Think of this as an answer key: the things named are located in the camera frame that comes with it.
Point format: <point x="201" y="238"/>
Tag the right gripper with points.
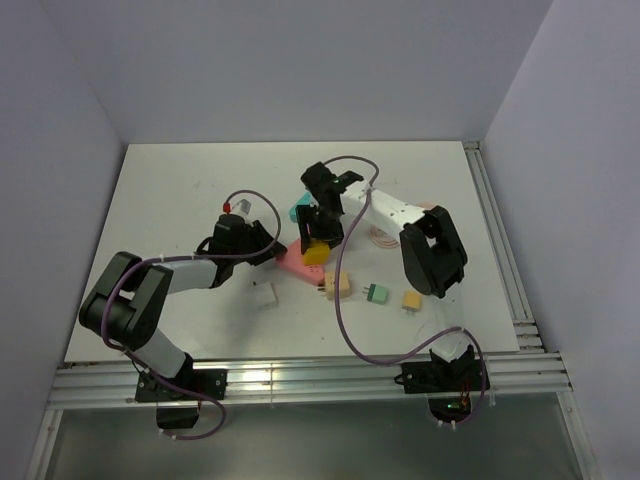
<point x="305" y="217"/>

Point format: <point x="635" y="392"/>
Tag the white plug adapter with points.
<point x="263" y="295"/>

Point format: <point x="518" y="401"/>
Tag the yellow cube power socket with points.
<point x="316" y="254"/>

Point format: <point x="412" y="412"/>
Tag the pink triangular power strip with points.
<point x="292" y="263"/>

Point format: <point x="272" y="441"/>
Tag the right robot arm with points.
<point x="433" y="256"/>

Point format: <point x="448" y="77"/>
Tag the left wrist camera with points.
<point x="241" y="208"/>

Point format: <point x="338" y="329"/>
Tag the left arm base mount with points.
<point x="179" y="402"/>

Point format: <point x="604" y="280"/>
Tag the aluminium rail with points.
<point x="113" y="384"/>
<point x="526" y="328"/>

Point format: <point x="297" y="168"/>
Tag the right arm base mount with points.
<point x="458" y="380"/>

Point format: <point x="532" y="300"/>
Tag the orange plug adapter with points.
<point x="412" y="302"/>

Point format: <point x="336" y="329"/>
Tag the teal triangular power strip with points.
<point x="299" y="211"/>

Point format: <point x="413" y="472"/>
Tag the beige plug adapter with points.
<point x="335" y="285"/>

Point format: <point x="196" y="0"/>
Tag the green plug adapter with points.
<point x="376" y="294"/>

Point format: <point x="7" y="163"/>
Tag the aluminium front rail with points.
<point x="113" y="384"/>

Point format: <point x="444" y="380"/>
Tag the pink round power strip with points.
<point x="385" y="241"/>

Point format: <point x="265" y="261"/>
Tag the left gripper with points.
<point x="258" y="231"/>

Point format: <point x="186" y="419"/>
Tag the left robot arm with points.
<point x="125" y="305"/>

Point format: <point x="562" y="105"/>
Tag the aluminium right rail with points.
<point x="526" y="328"/>

